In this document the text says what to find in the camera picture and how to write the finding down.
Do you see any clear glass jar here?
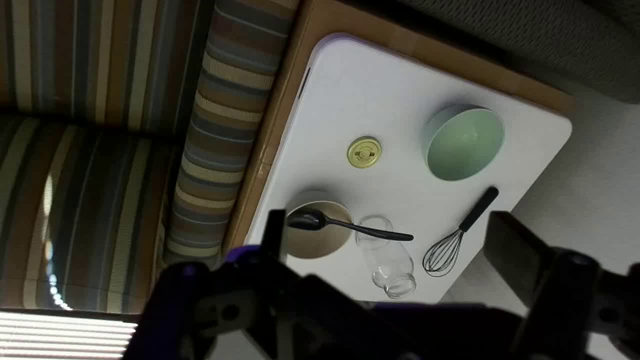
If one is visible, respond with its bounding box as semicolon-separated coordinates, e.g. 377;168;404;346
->
354;214;419;300

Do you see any striped fabric sofa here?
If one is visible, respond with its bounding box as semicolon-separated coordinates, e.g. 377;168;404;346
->
0;0;300;315

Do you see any grey textured rug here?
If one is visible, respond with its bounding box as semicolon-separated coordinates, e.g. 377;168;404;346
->
358;0;640;105

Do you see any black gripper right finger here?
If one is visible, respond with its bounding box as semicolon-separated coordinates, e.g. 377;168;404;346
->
482;209;640;360

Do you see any black whisk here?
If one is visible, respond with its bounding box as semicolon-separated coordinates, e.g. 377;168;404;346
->
420;183;500;279

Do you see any gold metal jar lid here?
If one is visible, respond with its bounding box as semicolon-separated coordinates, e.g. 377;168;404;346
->
344;134;384;170

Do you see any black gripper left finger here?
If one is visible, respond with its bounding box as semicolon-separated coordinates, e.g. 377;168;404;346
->
125;208;377;360

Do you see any mint green bowl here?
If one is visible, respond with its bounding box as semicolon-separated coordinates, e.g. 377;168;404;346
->
423;103;506;181

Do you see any tan ceramic bowl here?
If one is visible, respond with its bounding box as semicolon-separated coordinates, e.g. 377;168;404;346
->
282;195;354;259

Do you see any white slatted vent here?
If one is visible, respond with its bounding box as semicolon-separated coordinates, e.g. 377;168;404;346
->
0;307;145;360

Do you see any black spoon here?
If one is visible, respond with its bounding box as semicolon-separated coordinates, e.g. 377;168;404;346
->
287;206;416;244

